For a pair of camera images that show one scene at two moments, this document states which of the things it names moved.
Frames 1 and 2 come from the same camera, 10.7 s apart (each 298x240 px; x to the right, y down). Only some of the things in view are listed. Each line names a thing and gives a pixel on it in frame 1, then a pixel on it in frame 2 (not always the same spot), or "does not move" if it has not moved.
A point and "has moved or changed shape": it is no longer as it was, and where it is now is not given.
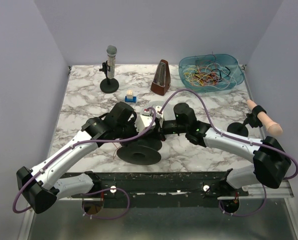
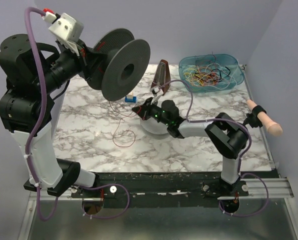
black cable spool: x=141 y=152 -> x=124 y=61
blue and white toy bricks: x=129 y=97 does not move
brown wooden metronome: x=161 y=82 does not move
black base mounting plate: x=160 y=189 does not move
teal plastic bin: x=210 y=73 does not move
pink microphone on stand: x=257 y=117 does not move
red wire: x=116 y=151 has moved or changed shape
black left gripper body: x=130 y=128 -> x=88 y=62
